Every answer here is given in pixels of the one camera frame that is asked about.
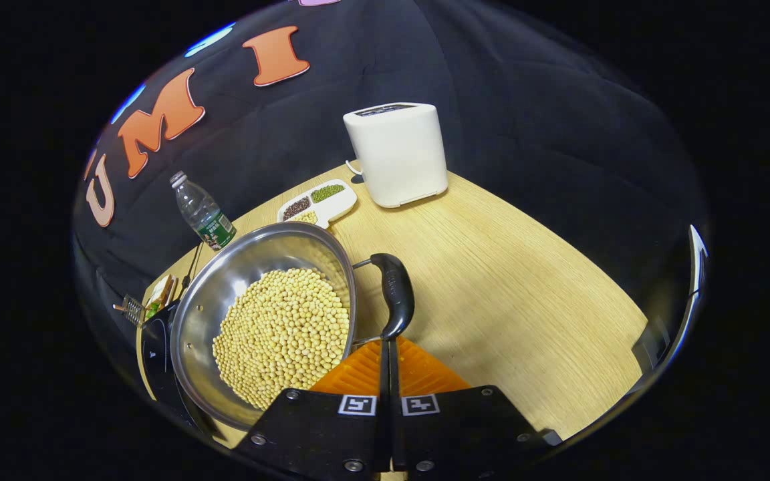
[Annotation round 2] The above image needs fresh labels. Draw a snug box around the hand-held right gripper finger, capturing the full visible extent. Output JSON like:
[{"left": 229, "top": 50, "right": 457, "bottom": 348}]
[
  {"left": 390, "top": 337, "right": 564, "bottom": 481},
  {"left": 232, "top": 337, "right": 387, "bottom": 481}
]

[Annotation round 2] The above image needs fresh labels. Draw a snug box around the stainless steel pot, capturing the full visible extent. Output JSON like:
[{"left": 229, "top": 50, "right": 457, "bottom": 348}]
[{"left": 169, "top": 221, "right": 416, "bottom": 432}]

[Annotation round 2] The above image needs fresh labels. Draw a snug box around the black induction cooktop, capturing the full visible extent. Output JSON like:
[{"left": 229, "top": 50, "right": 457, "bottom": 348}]
[{"left": 138, "top": 300, "right": 207, "bottom": 430}]

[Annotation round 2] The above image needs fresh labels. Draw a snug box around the pile of yellow soybeans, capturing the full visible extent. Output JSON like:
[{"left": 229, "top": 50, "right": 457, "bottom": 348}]
[{"left": 212, "top": 267, "right": 352, "bottom": 410}]

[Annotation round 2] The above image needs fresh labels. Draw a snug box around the white divided dish with beans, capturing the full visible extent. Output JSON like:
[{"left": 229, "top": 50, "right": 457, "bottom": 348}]
[{"left": 276, "top": 178, "right": 358, "bottom": 230}]

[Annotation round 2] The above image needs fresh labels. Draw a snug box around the sandwich on small plate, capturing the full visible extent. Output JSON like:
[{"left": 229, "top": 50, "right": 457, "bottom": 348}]
[{"left": 146, "top": 273, "right": 179, "bottom": 321}]

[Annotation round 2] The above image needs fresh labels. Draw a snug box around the white toaster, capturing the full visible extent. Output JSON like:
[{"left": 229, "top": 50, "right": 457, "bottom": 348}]
[{"left": 342, "top": 102, "right": 450, "bottom": 210}]

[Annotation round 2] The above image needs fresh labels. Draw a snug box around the clear plastic water bottle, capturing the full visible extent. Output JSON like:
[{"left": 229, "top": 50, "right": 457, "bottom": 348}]
[{"left": 169, "top": 170, "right": 238, "bottom": 253}]

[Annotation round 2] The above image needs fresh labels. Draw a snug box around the glass toothpick holder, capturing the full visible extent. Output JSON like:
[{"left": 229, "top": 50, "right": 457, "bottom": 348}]
[{"left": 112, "top": 293, "right": 146, "bottom": 327}]

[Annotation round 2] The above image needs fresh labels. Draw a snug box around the black backdrop cloth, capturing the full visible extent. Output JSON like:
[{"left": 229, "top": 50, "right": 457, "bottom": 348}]
[{"left": 71, "top": 0, "right": 710, "bottom": 375}]

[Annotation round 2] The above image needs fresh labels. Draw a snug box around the black power cable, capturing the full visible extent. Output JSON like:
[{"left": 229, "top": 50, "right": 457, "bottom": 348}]
[{"left": 180, "top": 241, "right": 205, "bottom": 295}]

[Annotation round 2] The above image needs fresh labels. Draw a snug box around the black table bracket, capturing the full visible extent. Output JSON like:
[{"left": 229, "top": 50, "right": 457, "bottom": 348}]
[{"left": 632, "top": 320, "right": 668, "bottom": 369}]

